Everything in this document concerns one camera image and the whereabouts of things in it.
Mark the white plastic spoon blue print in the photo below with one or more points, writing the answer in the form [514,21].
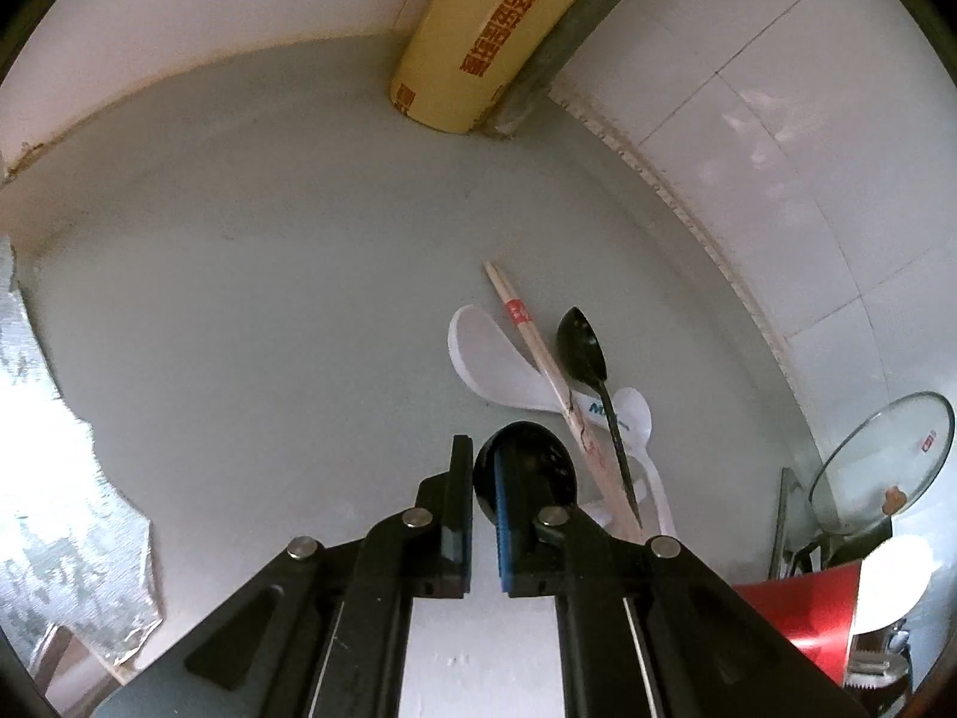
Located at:
[635,421]

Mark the disposable chopsticks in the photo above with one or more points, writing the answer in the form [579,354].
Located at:
[626,524]

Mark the black plastic spoon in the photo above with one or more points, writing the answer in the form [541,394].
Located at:
[545,473]

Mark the red cylindrical tin canister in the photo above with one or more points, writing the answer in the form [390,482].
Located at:
[815,612]

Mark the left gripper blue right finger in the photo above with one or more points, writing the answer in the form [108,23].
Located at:
[648,629]

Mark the black round spoon head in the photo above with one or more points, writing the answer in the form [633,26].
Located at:
[584,360]

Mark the aluminium foil sheet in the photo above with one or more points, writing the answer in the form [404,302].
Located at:
[75,554]

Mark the glass pot lid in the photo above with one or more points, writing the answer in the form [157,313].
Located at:
[899,450]

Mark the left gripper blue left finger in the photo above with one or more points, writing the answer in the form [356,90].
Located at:
[320,631]

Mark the white rice paddle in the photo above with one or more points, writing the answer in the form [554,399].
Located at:
[892,580]

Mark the yellow cling film roll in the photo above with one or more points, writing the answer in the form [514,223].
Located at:
[462,56]

